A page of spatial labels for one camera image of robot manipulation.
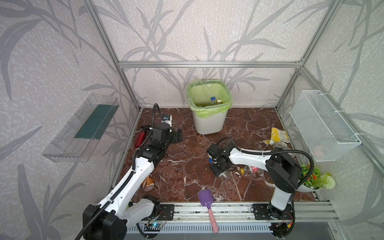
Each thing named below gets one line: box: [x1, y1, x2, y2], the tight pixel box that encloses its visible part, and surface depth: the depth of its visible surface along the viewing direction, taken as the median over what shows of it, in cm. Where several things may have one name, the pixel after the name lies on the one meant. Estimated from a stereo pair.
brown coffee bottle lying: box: [143, 173, 155, 192], surface depth 80 cm
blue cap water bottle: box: [210, 96, 217, 106], surface depth 106 cm
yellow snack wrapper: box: [271, 127, 290, 143], surface depth 104 cm
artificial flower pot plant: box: [298, 163, 336, 192], surface depth 72 cm
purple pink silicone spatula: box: [198, 189, 219, 234], surface depth 78 cm
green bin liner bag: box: [186, 79, 233, 119], surface depth 96 cm
